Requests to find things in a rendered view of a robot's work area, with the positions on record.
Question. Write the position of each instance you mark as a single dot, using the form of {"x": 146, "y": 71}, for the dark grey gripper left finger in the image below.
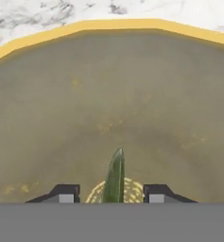
{"x": 65, "y": 191}

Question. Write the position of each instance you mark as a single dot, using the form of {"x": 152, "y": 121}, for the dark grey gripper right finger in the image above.
{"x": 157, "y": 190}

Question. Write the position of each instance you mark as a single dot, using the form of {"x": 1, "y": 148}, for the yellow bowl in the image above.
{"x": 85, "y": 104}

